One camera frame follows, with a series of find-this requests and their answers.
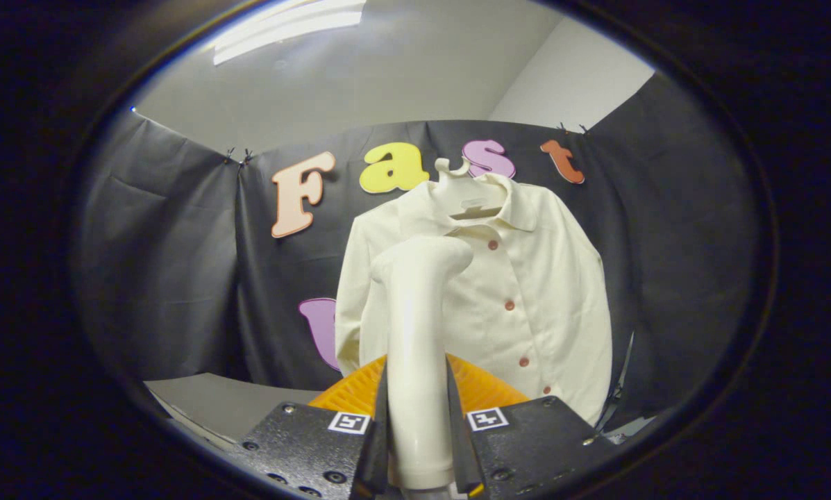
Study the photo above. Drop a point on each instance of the black backdrop cloth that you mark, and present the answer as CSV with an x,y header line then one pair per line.
x,y
179,278

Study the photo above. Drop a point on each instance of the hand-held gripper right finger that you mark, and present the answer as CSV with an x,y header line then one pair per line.
x,y
526,451

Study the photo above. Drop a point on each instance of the ceiling light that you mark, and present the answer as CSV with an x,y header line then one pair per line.
x,y
283,28

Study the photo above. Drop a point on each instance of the grey cabinet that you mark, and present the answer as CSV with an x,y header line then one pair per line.
x,y
221,403

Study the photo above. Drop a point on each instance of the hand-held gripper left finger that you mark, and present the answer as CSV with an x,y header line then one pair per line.
x,y
318,451

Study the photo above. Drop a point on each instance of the cream plastic hanger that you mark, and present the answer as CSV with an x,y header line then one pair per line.
x,y
457,182

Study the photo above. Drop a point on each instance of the cream button-up shirt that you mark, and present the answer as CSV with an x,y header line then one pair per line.
x,y
540,292

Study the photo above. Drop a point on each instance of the cream garment steamer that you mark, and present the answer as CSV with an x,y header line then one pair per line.
x,y
415,333

